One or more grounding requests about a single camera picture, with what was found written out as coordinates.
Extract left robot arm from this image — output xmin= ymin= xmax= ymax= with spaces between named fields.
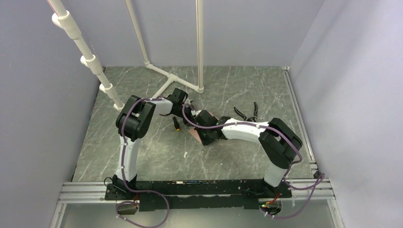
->
xmin=112 ymin=88 xmax=191 ymax=200

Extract aluminium side rail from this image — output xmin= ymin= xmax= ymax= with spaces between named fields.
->
xmin=281 ymin=66 xmax=320 ymax=178

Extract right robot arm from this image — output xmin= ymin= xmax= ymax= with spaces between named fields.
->
xmin=193 ymin=110 xmax=303 ymax=197

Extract black yellow screwdriver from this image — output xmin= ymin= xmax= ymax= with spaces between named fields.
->
xmin=172 ymin=116 xmax=181 ymax=132

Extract white PVC pipe frame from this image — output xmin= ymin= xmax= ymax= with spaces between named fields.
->
xmin=48 ymin=0 xmax=204 ymax=111

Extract black pliers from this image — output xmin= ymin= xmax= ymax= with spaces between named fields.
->
xmin=233 ymin=102 xmax=260 ymax=123

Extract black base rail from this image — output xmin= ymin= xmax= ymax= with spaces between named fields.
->
xmin=104 ymin=179 xmax=292 ymax=212

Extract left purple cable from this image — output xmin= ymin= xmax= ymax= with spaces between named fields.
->
xmin=119 ymin=97 xmax=171 ymax=228

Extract pink envelope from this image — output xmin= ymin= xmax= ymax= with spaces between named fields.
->
xmin=190 ymin=114 xmax=218 ymax=142

